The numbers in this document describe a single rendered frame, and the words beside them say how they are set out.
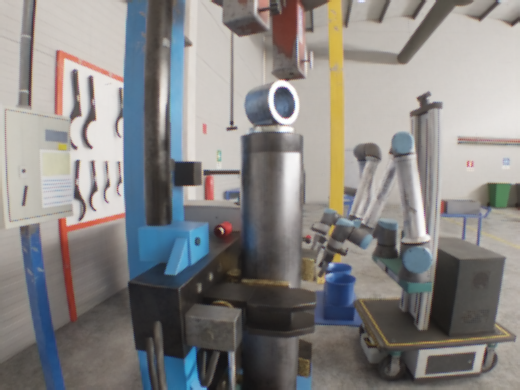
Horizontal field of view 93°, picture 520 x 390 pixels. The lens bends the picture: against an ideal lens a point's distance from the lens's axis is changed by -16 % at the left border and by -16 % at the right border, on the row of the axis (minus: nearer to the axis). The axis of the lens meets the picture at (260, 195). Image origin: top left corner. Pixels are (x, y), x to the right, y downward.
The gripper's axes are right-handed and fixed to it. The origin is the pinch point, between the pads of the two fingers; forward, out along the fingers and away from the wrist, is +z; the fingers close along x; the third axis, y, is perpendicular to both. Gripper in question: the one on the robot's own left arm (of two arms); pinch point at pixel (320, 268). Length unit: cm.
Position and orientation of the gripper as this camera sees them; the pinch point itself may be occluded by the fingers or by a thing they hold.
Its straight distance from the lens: 180.5
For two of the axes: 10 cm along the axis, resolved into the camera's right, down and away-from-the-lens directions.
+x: -2.2, 2.0, -9.6
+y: -9.0, -4.1, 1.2
